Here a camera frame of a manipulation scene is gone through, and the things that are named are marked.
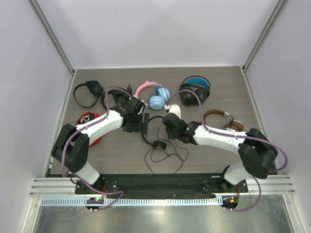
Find black wired on-ear headphones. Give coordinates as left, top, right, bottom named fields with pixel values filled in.
left=141, top=116, right=189, bottom=177

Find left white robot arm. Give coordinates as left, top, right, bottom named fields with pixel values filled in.
left=51, top=97, right=149, bottom=194

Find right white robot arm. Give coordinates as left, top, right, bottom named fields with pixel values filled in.
left=162, top=113, right=278, bottom=192

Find pink blue cat-ear headphones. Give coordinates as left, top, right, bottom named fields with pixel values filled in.
left=134, top=81, right=171, bottom=111

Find black headphones far left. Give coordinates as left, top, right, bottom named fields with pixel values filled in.
left=73, top=80, right=104, bottom=108

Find red headphones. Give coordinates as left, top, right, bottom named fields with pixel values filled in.
left=75, top=112, right=102, bottom=147

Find black blue over-ear headphones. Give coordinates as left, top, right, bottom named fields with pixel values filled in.
left=179, top=75, right=210, bottom=106

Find brown leather headphones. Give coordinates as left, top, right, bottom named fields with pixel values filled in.
left=203, top=109, right=244, bottom=132

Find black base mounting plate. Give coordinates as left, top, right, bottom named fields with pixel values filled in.
left=74, top=172, right=248, bottom=199

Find black headphones with wrapped cable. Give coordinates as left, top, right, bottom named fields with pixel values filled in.
left=101, top=85, right=133, bottom=110

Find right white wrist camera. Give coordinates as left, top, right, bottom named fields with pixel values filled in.
left=164, top=104, right=181, bottom=119

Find aluminium rail front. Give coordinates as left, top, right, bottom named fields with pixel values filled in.
left=29, top=175, right=296, bottom=197

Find slotted cable duct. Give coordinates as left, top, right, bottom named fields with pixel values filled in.
left=41, top=196, right=223, bottom=207

